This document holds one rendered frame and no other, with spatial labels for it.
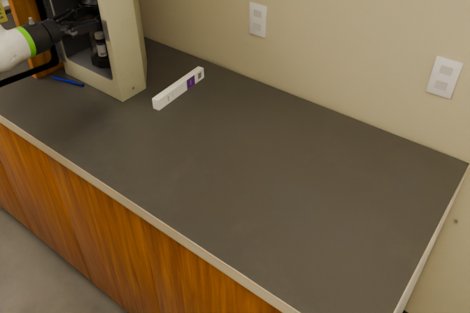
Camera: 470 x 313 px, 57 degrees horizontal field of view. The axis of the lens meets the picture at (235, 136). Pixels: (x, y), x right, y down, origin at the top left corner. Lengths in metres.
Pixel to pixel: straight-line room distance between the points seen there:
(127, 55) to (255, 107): 0.46
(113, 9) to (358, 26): 0.74
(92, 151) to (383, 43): 0.92
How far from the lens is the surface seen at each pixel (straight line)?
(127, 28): 1.48
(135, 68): 1.55
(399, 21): 1.34
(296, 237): 1.09
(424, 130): 1.46
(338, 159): 1.31
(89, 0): 1.53
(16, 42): 1.39
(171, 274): 1.38
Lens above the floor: 1.79
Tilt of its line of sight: 39 degrees down
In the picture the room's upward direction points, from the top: straight up
